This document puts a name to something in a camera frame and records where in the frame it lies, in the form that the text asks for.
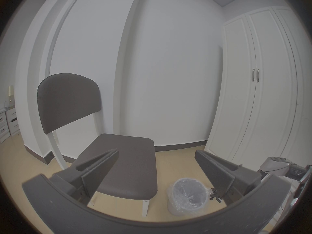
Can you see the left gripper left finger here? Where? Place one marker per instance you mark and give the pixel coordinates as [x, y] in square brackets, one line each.
[97, 172]

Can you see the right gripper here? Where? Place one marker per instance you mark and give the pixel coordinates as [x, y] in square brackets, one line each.
[215, 195]

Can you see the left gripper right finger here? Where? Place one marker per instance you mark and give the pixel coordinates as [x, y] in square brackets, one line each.
[214, 172]

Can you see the clear plastic bag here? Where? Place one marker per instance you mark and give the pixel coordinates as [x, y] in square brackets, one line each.
[170, 203]

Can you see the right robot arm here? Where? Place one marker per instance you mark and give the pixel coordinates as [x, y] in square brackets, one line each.
[275, 164]

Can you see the white trash bin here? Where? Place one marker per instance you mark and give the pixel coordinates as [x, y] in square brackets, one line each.
[175, 191]

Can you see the grey chair with white legs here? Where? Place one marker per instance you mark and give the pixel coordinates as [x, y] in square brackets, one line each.
[126, 167]

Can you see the white chest of drawers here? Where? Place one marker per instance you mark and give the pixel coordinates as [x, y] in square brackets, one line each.
[9, 123]

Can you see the white wardrobe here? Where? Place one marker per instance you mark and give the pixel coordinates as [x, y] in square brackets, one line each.
[268, 82]

